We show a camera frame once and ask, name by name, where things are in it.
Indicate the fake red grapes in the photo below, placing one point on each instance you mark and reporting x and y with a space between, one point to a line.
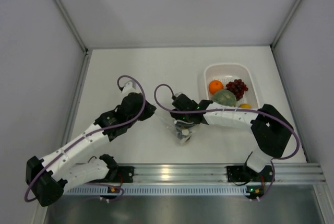
238 88

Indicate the white slotted cable duct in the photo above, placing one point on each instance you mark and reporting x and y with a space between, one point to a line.
165 190

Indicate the aluminium corner post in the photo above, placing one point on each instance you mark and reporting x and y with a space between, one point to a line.
70 24
287 20

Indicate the left aluminium side rail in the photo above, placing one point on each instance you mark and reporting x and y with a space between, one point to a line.
74 105

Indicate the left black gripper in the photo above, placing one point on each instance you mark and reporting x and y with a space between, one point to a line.
148 109

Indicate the fake green melon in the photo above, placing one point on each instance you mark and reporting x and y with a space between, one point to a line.
225 97

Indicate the aluminium front rail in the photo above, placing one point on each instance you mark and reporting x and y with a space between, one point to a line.
285 173

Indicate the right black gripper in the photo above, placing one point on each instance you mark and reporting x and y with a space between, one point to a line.
177 116

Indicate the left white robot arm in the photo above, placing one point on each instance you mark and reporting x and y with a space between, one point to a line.
49 177

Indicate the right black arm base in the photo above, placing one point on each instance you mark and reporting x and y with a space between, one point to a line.
243 174

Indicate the fake orange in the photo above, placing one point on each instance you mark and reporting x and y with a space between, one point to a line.
215 86

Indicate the right aluminium corner post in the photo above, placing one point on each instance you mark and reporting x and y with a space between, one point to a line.
287 20

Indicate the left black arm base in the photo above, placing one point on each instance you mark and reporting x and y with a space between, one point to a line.
121 174

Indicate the left aluminium corner post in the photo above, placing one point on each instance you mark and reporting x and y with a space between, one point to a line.
70 24

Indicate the polka dot zip bag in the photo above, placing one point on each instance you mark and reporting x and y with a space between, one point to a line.
173 125

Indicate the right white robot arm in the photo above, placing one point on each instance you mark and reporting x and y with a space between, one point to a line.
270 129

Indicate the fake yellow lemon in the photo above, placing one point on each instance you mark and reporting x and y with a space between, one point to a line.
245 106

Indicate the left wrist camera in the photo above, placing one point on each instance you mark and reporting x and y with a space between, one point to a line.
129 87

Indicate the fake dark plum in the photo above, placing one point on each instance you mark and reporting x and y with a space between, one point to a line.
184 135

